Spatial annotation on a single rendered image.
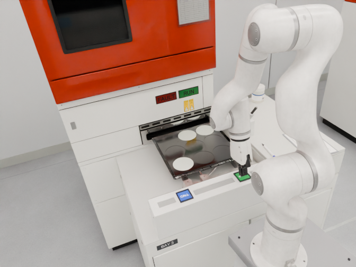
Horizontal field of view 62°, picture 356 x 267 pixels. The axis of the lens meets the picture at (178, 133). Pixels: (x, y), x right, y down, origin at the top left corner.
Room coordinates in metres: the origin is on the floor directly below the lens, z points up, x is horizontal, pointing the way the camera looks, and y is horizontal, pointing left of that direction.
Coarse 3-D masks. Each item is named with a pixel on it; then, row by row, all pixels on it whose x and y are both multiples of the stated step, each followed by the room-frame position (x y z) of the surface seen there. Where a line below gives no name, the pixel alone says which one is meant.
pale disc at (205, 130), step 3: (201, 126) 1.41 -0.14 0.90; (204, 126) 1.41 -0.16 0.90; (207, 126) 1.41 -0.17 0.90; (210, 126) 1.40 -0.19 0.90; (198, 129) 1.38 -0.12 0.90; (201, 129) 1.38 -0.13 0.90; (204, 129) 1.38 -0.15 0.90; (207, 129) 1.37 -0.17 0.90; (210, 129) 1.37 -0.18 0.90; (198, 132) 1.35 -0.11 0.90; (201, 132) 1.35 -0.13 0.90; (204, 132) 1.35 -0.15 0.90; (207, 132) 1.34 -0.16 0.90; (210, 132) 1.34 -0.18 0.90
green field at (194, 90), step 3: (195, 87) 1.47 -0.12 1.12; (183, 90) 1.45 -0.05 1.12; (186, 90) 1.45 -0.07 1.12; (189, 90) 1.46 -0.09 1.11; (192, 90) 1.46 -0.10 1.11; (195, 90) 1.47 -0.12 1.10; (180, 93) 1.44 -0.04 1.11; (183, 93) 1.45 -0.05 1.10; (186, 93) 1.45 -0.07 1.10; (189, 93) 1.46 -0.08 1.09; (192, 93) 1.46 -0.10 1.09; (195, 93) 1.47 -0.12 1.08; (180, 96) 1.44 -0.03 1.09; (183, 96) 1.45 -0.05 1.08
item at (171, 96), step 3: (171, 93) 1.43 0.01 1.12; (174, 93) 1.43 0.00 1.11; (159, 96) 1.41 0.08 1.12; (162, 96) 1.41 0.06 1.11; (165, 96) 1.42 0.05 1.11; (168, 96) 1.42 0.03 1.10; (171, 96) 1.43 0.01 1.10; (174, 96) 1.43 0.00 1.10; (156, 99) 1.40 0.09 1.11; (159, 99) 1.41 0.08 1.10; (162, 99) 1.41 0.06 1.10; (165, 99) 1.42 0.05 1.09; (168, 99) 1.42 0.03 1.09; (171, 99) 1.43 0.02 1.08; (159, 102) 1.41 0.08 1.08
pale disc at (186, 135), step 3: (180, 132) 1.37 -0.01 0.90; (183, 132) 1.37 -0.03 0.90; (186, 132) 1.36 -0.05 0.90; (189, 132) 1.36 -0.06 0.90; (192, 132) 1.36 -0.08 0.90; (180, 135) 1.34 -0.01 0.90; (183, 135) 1.34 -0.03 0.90; (186, 135) 1.34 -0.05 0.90; (189, 135) 1.34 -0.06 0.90; (192, 135) 1.33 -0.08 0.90; (195, 135) 1.33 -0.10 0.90; (180, 138) 1.31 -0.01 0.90; (183, 138) 1.31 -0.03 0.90; (186, 138) 1.31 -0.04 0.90; (189, 138) 1.31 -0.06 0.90; (192, 138) 1.30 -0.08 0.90
